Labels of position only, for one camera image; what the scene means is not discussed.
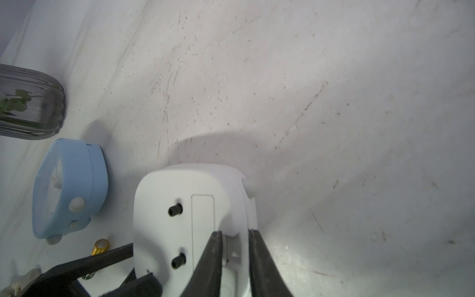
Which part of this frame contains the dark glass vase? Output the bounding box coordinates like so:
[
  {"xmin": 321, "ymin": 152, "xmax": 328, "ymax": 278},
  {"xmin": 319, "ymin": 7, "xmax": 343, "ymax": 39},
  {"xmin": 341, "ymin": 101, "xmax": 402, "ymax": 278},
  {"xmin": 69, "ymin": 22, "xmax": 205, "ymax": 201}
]
[{"xmin": 1, "ymin": 64, "xmax": 67, "ymax": 140}]

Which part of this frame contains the white battery cover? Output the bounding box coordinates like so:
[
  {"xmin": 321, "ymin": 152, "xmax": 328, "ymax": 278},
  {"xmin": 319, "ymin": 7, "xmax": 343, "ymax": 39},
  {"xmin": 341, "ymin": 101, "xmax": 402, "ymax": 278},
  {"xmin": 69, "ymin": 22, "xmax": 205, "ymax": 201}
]
[{"xmin": 190, "ymin": 194, "xmax": 242, "ymax": 272}]

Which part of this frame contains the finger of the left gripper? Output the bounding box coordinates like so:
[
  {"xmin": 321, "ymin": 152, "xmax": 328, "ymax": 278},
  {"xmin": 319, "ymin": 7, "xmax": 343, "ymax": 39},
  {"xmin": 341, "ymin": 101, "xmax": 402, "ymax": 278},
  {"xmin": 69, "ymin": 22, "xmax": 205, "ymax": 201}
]
[{"xmin": 18, "ymin": 243, "xmax": 164, "ymax": 297}]

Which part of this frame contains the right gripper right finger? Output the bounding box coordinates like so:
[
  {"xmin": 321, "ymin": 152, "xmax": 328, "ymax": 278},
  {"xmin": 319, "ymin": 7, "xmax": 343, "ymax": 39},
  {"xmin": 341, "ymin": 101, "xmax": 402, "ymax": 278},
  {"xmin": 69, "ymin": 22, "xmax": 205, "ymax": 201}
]
[{"xmin": 248, "ymin": 230, "xmax": 293, "ymax": 297}]

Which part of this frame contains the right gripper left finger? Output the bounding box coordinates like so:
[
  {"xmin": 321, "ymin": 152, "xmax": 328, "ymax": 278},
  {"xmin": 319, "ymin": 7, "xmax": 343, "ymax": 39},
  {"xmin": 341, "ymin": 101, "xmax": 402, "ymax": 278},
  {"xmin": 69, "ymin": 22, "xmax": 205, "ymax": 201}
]
[{"xmin": 181, "ymin": 231, "xmax": 223, "ymax": 297}]

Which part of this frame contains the white yellow cloth glove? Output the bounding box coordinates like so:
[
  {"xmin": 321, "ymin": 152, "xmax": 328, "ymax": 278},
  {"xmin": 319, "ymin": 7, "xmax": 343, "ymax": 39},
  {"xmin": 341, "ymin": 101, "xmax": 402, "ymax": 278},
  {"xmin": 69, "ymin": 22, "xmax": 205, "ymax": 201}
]
[{"xmin": 1, "ymin": 267, "xmax": 42, "ymax": 297}]

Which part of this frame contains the black gold battery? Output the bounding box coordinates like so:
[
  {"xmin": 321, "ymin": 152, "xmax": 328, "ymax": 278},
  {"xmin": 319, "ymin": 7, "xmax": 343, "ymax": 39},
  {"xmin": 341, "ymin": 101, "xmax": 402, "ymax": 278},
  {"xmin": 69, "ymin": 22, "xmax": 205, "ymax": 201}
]
[{"xmin": 82, "ymin": 239, "xmax": 110, "ymax": 280}]

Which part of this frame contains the blue alarm clock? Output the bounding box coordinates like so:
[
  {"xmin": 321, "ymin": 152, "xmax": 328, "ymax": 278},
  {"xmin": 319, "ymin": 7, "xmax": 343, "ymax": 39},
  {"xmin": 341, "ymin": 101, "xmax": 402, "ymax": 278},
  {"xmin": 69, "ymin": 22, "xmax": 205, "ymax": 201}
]
[{"xmin": 32, "ymin": 138, "xmax": 108, "ymax": 245}]

